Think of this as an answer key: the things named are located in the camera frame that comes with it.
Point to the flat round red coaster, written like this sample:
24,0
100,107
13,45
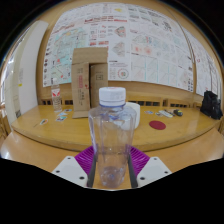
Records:
157,125

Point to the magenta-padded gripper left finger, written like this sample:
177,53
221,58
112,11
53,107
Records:
71,170

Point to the row of wooden chairs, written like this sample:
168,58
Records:
150,101

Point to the small red-labelled water bottle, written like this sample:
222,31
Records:
56,96

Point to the black backpack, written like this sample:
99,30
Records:
210,105

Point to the dark pen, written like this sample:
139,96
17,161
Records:
171,112

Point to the white printed card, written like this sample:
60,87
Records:
165,113

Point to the large printed wall poster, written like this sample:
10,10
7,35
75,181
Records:
140,43

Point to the clear white-capped plastic bottle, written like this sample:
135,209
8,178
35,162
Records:
112,140

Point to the narrow printed wall poster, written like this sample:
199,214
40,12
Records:
203,66

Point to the brown cardboard box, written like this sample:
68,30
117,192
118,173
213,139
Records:
81,86

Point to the small printed sticker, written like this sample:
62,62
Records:
149,112
44,122
61,118
63,114
67,110

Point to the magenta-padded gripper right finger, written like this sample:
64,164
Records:
151,170

